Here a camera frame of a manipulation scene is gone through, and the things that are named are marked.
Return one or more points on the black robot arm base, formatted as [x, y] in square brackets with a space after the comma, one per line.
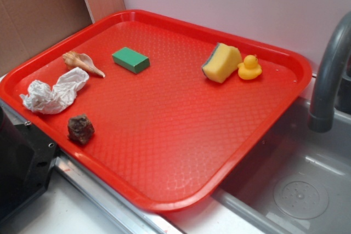
[27, 158]

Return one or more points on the brown rock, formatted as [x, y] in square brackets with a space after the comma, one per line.
[80, 129]

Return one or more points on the red plastic tray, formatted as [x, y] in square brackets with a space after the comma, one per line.
[167, 137]

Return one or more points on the yellow sponge with green pad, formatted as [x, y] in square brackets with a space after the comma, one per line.
[222, 63]

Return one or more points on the green rectangular block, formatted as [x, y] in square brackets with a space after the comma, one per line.
[131, 60]

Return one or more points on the yellow rubber duck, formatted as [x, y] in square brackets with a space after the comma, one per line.
[250, 68]

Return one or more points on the beige conch seashell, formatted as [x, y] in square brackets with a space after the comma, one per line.
[73, 59]

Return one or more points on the crumpled white paper towel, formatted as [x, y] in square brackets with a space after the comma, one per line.
[41, 98]

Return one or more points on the grey curved faucet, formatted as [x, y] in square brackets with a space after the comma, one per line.
[332, 85]

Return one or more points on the grey plastic sink basin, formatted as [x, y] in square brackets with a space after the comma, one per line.
[293, 181]

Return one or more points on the brown cardboard panel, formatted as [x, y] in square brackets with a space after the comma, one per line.
[29, 27]

